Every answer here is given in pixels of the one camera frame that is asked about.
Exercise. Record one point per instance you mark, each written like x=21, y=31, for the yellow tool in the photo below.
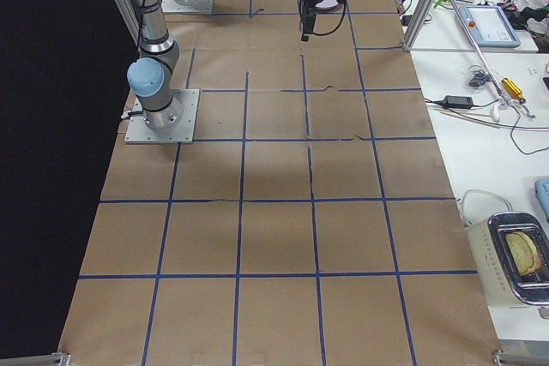
x=513, y=90

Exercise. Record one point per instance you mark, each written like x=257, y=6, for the brown paper table cover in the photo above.
x=310, y=222

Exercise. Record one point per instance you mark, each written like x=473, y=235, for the white toaster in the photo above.
x=503, y=286

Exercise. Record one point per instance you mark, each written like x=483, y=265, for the toast slice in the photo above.
x=524, y=252

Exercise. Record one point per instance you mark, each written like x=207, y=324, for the aluminium frame post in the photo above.
x=424, y=1

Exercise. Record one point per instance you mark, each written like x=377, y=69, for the black power adapter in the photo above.
x=458, y=102

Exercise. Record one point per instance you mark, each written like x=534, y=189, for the long metal rod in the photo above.
x=503, y=97

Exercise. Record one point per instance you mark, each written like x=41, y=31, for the blue teach pendant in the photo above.
x=489, y=26

